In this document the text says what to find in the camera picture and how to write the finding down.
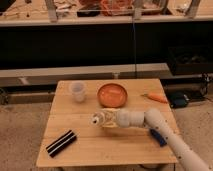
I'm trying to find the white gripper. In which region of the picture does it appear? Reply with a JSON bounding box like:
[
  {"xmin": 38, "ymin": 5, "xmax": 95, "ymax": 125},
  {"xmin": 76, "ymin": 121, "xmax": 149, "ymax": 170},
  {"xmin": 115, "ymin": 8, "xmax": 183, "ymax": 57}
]
[{"xmin": 101, "ymin": 108, "xmax": 119, "ymax": 128}]

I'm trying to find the clear plastic bottle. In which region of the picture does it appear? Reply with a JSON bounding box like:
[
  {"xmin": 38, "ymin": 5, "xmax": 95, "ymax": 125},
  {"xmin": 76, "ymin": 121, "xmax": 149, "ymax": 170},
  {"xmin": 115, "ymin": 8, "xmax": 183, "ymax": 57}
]
[{"xmin": 92, "ymin": 112, "xmax": 111, "ymax": 126}]

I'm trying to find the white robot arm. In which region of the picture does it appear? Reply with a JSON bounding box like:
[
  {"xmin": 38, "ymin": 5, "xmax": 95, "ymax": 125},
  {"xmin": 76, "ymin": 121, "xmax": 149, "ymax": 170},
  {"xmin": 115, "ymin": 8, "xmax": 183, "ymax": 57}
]
[{"xmin": 101, "ymin": 108, "xmax": 213, "ymax": 171}]

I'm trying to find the orange bowl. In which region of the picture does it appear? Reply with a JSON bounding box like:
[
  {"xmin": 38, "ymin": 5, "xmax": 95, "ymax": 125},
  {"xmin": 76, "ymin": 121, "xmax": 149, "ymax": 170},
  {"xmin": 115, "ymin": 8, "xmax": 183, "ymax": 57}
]
[{"xmin": 97, "ymin": 83, "xmax": 128, "ymax": 108}]

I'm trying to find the translucent plastic cup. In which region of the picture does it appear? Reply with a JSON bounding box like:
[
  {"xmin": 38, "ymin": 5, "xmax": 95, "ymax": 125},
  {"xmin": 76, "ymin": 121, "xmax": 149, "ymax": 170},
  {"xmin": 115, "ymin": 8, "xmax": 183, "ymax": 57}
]
[{"xmin": 69, "ymin": 81, "xmax": 86, "ymax": 103}]

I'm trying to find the wooden table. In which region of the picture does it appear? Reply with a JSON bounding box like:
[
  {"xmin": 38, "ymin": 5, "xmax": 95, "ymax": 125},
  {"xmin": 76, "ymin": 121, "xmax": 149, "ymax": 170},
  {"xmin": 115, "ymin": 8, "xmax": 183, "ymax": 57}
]
[{"xmin": 37, "ymin": 80, "xmax": 177, "ymax": 167}]

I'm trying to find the blue sponge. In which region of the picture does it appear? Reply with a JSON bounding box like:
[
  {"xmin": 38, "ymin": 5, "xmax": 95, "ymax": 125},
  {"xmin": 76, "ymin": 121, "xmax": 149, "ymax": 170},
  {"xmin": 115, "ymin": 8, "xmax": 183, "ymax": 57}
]
[{"xmin": 149, "ymin": 129, "xmax": 167, "ymax": 147}]

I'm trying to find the orange carrot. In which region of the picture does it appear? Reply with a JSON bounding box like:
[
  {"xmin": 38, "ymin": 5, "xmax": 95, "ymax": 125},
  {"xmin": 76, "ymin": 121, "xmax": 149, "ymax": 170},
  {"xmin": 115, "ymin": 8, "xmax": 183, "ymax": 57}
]
[{"xmin": 143, "ymin": 93, "xmax": 168, "ymax": 103}]

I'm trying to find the black white striped block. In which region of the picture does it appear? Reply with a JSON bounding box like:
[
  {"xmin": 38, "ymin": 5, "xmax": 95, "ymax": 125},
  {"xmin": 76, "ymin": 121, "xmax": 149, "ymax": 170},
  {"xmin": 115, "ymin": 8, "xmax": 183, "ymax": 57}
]
[{"xmin": 46, "ymin": 130, "xmax": 77, "ymax": 157}]

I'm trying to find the black bin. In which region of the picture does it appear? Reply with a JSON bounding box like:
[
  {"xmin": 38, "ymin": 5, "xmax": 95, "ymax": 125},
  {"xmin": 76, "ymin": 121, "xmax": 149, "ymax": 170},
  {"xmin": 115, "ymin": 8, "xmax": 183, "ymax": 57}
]
[{"xmin": 167, "ymin": 45, "xmax": 213, "ymax": 75}]

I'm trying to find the blue hanging cable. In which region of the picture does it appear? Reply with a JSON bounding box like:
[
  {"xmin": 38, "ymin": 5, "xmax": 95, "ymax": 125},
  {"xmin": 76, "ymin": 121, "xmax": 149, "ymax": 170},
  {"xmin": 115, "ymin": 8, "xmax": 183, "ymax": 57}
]
[{"xmin": 131, "ymin": 16, "xmax": 138, "ymax": 80}]

